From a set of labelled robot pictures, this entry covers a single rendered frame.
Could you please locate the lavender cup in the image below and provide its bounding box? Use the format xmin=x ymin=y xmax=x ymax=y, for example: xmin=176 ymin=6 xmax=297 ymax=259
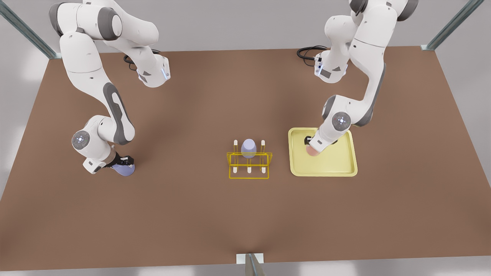
xmin=114 ymin=163 xmax=135 ymax=177
xmin=241 ymin=139 xmax=257 ymax=159

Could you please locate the yellow square tray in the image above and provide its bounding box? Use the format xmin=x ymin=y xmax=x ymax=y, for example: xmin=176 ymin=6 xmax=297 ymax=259
xmin=288 ymin=128 xmax=358 ymax=177

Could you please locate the yellow wire cup rack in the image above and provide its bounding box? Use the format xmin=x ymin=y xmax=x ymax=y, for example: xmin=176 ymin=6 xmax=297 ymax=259
xmin=227 ymin=140 xmax=273 ymax=179

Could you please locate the black cable loop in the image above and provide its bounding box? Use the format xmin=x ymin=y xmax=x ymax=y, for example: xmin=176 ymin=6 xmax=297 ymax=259
xmin=124 ymin=49 xmax=161 ymax=72
xmin=297 ymin=46 xmax=329 ymax=67

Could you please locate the silver frame post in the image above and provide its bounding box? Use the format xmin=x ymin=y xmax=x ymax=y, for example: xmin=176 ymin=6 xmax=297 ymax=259
xmin=421 ymin=0 xmax=485 ymax=51
xmin=236 ymin=253 xmax=265 ymax=276
xmin=0 ymin=2 xmax=62 ymax=59

